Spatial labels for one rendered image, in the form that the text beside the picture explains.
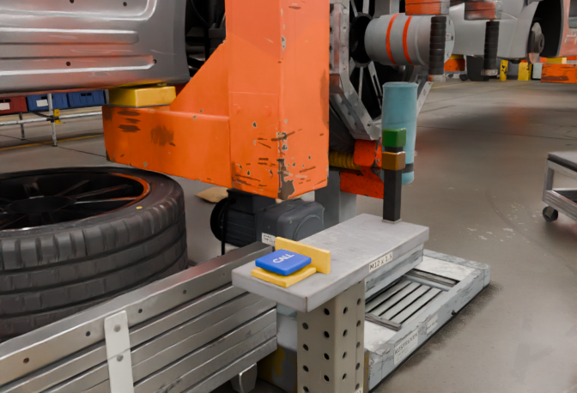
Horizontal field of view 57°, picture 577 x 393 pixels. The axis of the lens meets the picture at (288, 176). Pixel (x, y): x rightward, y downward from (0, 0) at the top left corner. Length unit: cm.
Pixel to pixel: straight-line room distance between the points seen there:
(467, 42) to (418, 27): 268
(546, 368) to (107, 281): 114
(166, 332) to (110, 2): 83
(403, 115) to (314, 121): 31
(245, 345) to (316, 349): 23
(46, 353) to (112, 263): 23
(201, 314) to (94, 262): 24
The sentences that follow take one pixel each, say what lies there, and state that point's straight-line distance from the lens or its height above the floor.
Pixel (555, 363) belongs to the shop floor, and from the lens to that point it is 167.
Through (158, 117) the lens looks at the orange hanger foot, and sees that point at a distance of 138.
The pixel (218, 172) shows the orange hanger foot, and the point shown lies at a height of 55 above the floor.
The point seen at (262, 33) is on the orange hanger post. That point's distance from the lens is 110.
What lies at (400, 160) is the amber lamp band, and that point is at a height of 59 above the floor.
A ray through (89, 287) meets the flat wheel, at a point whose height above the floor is 39.
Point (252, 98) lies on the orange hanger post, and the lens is 112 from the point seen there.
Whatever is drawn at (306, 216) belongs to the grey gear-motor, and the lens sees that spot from 145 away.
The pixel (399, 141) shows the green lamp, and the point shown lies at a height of 64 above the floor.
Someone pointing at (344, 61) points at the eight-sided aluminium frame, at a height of 80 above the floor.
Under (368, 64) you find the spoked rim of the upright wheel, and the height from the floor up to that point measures 78.
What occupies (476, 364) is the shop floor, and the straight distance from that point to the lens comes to 159.
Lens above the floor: 83
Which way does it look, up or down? 13 degrees down
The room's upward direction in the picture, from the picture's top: 1 degrees counter-clockwise
